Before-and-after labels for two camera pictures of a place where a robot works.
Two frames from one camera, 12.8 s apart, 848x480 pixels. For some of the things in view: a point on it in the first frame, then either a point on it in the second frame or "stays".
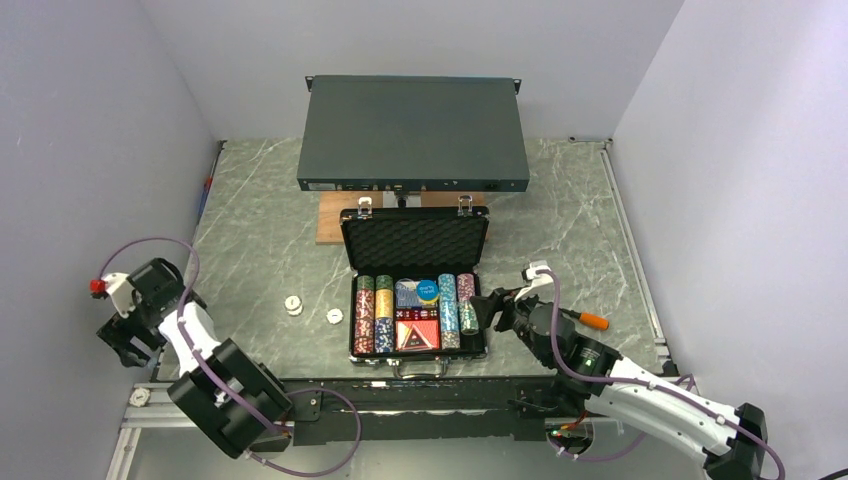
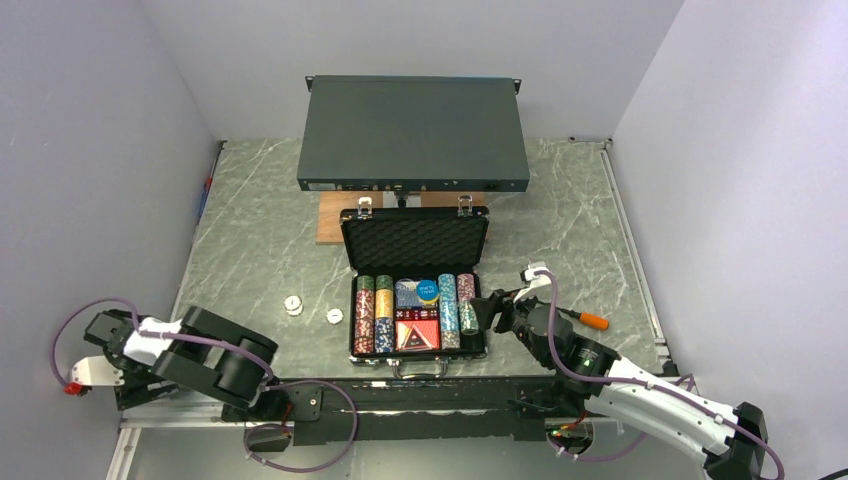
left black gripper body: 119,331 → 135,392
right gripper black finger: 485,307 stays
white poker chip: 335,316 stays
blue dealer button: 427,289 stays
